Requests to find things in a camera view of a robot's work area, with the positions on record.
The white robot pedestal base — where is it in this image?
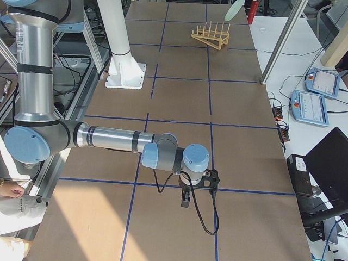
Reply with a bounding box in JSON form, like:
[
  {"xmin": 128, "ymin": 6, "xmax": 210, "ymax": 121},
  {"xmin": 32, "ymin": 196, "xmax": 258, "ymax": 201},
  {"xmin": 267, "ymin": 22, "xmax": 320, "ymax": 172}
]
[{"xmin": 97, "ymin": 0, "xmax": 146, "ymax": 90}]

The black laptop computer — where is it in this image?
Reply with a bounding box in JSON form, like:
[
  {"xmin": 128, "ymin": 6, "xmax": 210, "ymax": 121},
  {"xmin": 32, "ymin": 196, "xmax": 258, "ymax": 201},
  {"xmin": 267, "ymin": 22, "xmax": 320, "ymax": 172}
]
[{"xmin": 304, "ymin": 127, "xmax": 347, "ymax": 205}]

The far blue teach pendant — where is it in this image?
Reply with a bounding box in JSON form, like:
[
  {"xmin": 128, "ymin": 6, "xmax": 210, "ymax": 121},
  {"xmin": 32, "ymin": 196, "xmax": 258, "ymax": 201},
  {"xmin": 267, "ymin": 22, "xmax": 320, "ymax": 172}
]
[{"xmin": 305, "ymin": 67, "xmax": 340, "ymax": 98}]

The aluminium frame post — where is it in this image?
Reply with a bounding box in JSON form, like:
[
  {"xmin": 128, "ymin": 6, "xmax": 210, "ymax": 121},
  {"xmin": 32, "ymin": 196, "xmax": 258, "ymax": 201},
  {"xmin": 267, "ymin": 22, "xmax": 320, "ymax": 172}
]
[{"xmin": 260, "ymin": 0, "xmax": 308, "ymax": 84}]

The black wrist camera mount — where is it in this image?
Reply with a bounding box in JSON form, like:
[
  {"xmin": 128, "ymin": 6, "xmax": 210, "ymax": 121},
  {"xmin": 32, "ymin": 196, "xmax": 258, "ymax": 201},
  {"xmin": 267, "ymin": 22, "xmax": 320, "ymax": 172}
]
[{"xmin": 194, "ymin": 169, "xmax": 220, "ymax": 191}]

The wooden plate drying rack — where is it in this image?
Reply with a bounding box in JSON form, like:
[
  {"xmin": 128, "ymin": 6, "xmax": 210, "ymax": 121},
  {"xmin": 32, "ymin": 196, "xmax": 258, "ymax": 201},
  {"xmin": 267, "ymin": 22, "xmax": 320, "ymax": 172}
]
[{"xmin": 191, "ymin": 21, "xmax": 231, "ymax": 50}]

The blue teach pendant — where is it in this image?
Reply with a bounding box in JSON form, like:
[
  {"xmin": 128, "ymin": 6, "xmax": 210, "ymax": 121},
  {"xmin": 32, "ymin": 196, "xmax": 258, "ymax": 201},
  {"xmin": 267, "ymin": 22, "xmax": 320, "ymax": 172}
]
[
  {"xmin": 305, "ymin": 67, "xmax": 340, "ymax": 98},
  {"xmin": 291, "ymin": 90, "xmax": 329, "ymax": 127}
]

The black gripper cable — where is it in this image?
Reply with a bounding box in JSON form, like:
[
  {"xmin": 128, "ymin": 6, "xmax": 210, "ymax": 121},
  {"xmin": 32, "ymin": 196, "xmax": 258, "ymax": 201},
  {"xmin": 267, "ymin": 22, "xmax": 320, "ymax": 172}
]
[{"xmin": 153, "ymin": 169, "xmax": 220, "ymax": 235}]

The person's hand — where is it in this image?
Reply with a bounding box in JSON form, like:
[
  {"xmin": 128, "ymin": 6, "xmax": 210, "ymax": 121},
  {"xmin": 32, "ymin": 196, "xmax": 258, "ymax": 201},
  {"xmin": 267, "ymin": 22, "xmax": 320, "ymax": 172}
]
[{"xmin": 1, "ymin": 180, "xmax": 24, "ymax": 198}]

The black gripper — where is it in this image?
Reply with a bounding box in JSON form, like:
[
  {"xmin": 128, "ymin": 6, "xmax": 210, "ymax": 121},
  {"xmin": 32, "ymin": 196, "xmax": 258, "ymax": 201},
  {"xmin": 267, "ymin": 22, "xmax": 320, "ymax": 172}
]
[{"xmin": 178, "ymin": 178, "xmax": 191, "ymax": 208}]

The light green round plate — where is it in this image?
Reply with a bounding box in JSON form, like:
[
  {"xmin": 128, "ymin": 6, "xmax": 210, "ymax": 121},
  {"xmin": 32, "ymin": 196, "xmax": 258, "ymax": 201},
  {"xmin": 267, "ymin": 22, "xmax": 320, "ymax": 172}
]
[{"xmin": 224, "ymin": 0, "xmax": 244, "ymax": 21}]

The black control box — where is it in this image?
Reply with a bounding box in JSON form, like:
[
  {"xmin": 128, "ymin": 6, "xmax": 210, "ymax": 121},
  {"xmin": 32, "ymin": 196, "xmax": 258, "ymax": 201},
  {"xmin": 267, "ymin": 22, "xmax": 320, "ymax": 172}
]
[{"xmin": 287, "ymin": 154, "xmax": 313, "ymax": 197}]

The red fire extinguisher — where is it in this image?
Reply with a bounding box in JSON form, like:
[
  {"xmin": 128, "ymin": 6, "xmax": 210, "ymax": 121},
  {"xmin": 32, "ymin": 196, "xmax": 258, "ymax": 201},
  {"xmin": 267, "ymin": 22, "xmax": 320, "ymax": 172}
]
[{"xmin": 247, "ymin": 0, "xmax": 259, "ymax": 24}]

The near blue teach pendant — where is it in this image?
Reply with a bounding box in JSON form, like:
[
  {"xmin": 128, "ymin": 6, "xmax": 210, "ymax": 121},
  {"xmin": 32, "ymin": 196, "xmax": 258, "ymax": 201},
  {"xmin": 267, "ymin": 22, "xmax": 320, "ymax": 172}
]
[{"xmin": 291, "ymin": 90, "xmax": 329, "ymax": 127}]

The black orange power strip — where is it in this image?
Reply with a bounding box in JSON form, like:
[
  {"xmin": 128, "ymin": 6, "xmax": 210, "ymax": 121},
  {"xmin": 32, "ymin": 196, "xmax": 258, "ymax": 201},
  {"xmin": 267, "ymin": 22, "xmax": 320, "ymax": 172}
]
[{"xmin": 272, "ymin": 105, "xmax": 290, "ymax": 142}]

